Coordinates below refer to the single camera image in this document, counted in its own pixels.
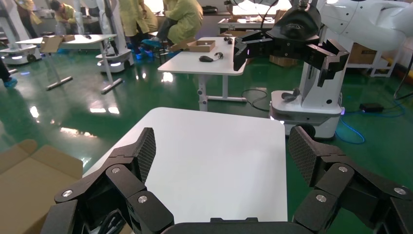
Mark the tangled black accessory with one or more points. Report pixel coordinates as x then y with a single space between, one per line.
228 40

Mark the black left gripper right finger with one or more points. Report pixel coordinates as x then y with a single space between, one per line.
301 155

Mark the standing person in yellow coat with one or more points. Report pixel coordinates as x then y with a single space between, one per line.
132 19

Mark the white table with metal legs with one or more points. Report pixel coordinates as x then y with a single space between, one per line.
87 38
193 63

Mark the black power adapter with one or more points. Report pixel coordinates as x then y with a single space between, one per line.
371 107

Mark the white low shelf table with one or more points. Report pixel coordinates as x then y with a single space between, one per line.
384 66

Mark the black computer mouse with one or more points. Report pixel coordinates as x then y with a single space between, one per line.
206 58

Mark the seated person in yellow coat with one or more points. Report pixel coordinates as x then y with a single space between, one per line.
64 14
180 19

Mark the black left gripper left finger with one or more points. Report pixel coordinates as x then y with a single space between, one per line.
145 155

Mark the white table with clutter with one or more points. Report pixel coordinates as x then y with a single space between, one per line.
245 22

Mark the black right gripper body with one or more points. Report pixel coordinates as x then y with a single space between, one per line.
295 29

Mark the brown cardboard box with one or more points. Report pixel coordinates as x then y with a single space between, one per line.
363 53
282 60

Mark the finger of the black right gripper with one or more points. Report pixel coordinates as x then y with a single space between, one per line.
332 56
250 46

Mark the cardboard storage box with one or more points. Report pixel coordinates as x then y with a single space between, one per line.
29 193

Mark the leg with blue shoe cover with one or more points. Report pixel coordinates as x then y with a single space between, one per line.
8 80

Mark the black item on robot base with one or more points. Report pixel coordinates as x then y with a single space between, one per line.
290 95

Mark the standing person in yellow top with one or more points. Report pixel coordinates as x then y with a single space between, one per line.
30 16

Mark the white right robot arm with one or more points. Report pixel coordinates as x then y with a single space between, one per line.
361 19

